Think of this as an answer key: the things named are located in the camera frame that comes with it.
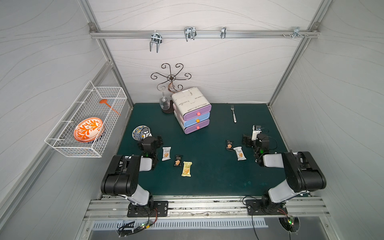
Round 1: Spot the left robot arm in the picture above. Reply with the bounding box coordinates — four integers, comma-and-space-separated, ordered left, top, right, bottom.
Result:
101, 136, 163, 209

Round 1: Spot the aluminium wall rail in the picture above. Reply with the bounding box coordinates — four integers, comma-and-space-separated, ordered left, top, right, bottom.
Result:
90, 29, 321, 40

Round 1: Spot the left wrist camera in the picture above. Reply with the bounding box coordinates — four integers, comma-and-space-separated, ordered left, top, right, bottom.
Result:
140, 127, 152, 139

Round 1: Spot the metal hook right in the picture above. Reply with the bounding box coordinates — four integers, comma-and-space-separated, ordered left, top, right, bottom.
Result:
282, 27, 309, 39

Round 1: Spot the white wire basket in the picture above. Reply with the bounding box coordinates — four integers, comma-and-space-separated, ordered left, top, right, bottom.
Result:
45, 82, 127, 158

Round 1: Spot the single metal hook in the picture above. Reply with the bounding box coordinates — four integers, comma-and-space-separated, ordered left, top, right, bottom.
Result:
221, 27, 227, 39

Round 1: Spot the double metal hook middle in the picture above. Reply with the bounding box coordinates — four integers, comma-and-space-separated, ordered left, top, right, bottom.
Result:
184, 27, 197, 42

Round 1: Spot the blue patterned small bowl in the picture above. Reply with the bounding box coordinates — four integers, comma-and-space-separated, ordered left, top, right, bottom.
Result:
132, 125, 147, 141

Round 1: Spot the metal mug tree stand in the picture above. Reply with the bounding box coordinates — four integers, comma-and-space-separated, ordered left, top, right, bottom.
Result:
151, 63, 192, 114

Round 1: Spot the silver fork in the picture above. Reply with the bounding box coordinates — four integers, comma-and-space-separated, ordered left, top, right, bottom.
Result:
231, 105, 237, 123

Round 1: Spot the double metal hook left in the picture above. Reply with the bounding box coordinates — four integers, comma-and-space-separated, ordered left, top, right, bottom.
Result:
150, 33, 163, 53

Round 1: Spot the blue drawer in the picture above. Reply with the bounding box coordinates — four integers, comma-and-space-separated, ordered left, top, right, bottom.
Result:
182, 112, 210, 128

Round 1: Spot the double metal hook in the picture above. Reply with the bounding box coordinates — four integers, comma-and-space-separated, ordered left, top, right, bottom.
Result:
150, 33, 163, 53
184, 27, 197, 42

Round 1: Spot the white cookie packet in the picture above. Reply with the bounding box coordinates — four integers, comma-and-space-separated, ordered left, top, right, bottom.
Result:
234, 147, 247, 161
162, 147, 172, 161

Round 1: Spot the orange patterned plate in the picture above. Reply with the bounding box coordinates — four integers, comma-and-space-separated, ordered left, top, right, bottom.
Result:
74, 118, 105, 143

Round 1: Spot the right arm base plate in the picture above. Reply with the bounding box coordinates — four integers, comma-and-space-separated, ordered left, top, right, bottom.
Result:
243, 199, 288, 216

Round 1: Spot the black drycake packet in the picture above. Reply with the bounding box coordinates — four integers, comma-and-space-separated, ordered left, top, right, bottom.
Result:
174, 155, 183, 167
226, 140, 234, 152

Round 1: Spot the purple top drawer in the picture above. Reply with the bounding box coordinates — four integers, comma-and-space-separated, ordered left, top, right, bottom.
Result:
183, 105, 212, 121

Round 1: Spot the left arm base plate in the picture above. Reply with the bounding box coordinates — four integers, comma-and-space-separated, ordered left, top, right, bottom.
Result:
127, 201, 169, 218

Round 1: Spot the yellow cookie packet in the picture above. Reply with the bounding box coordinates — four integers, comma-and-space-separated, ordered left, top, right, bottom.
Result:
182, 162, 193, 177

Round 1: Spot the orange spatula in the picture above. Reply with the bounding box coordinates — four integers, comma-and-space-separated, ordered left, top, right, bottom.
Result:
99, 99, 121, 116

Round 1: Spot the white drawer cabinet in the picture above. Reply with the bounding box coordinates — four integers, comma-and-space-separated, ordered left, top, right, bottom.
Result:
172, 87, 210, 131

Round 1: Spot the purple bottom drawer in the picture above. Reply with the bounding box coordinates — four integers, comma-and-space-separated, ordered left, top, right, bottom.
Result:
184, 119, 210, 134

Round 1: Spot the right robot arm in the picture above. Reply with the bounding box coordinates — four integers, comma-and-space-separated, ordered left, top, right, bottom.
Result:
242, 133, 327, 207

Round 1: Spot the purple drawer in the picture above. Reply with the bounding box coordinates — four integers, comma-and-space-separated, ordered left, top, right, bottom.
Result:
183, 105, 212, 121
184, 119, 210, 134

